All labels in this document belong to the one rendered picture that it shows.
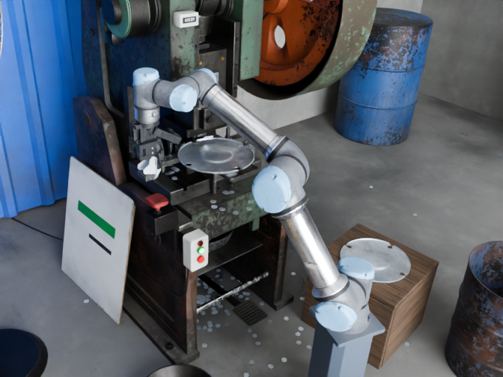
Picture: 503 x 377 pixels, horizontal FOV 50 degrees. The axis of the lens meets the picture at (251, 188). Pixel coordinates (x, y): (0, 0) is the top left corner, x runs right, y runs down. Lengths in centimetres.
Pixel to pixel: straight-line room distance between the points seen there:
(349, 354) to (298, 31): 118
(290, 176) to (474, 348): 114
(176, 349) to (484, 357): 120
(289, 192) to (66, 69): 183
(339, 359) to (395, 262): 61
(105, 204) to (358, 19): 125
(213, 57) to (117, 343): 123
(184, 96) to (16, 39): 150
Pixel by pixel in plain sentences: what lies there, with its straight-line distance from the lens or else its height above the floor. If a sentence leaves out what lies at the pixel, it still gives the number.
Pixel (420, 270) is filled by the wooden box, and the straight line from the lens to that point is 234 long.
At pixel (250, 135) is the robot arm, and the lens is 162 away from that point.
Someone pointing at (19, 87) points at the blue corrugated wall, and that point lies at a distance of 300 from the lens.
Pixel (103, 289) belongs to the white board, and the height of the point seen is 10.
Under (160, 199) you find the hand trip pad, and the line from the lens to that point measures 184.
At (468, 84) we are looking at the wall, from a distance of 514.
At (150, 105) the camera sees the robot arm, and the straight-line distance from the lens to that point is 164.
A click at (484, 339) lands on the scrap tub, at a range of 226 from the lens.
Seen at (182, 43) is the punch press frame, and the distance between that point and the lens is 181.
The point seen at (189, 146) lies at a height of 78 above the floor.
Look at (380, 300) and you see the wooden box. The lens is 216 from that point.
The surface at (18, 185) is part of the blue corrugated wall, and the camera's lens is 320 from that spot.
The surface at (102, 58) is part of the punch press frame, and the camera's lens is 225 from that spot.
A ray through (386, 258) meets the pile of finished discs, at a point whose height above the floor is 36.
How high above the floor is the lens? 173
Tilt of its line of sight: 31 degrees down
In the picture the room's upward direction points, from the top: 3 degrees clockwise
